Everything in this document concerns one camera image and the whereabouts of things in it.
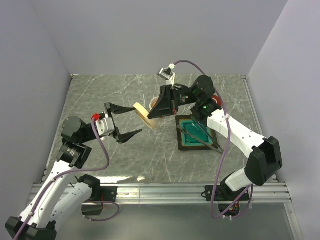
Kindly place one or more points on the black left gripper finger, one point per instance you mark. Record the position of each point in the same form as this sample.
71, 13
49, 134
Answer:
118, 110
125, 137

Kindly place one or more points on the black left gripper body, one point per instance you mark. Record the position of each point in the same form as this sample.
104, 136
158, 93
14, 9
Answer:
115, 132

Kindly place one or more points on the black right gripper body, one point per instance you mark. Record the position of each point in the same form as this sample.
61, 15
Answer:
182, 97

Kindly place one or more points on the cream round container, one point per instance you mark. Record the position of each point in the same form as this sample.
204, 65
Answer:
153, 102

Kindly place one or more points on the cream round lid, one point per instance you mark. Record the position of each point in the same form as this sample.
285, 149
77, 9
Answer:
143, 114

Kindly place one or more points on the dark red round lid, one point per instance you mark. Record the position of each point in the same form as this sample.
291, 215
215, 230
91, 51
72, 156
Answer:
217, 100

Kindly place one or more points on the metal food tongs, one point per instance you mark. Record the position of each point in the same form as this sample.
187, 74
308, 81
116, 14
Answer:
200, 135

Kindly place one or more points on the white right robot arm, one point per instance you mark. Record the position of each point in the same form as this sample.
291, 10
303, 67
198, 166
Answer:
263, 154

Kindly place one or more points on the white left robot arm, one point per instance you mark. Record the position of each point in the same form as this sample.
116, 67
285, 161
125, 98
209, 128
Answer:
68, 185

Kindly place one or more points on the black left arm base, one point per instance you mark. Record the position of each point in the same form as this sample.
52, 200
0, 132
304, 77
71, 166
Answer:
102, 191

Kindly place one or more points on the square teal ceramic plate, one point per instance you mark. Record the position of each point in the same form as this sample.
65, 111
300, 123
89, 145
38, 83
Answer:
197, 136

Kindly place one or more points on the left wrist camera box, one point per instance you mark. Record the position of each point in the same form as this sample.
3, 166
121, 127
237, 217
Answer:
104, 124

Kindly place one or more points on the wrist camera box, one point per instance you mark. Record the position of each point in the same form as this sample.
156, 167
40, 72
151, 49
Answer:
104, 124
167, 74

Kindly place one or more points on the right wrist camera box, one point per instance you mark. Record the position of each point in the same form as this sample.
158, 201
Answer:
167, 74

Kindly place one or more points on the aluminium mounting rail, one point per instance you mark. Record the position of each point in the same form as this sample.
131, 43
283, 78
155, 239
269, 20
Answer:
187, 193

